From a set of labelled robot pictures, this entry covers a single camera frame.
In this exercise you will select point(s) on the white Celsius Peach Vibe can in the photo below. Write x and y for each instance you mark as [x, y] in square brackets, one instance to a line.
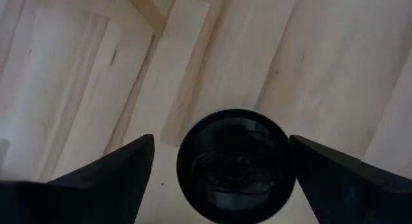
[236, 166]

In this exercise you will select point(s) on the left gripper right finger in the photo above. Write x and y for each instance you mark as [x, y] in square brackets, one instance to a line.
[347, 192]

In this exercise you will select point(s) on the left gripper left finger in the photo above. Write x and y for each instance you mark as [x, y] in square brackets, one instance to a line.
[96, 192]

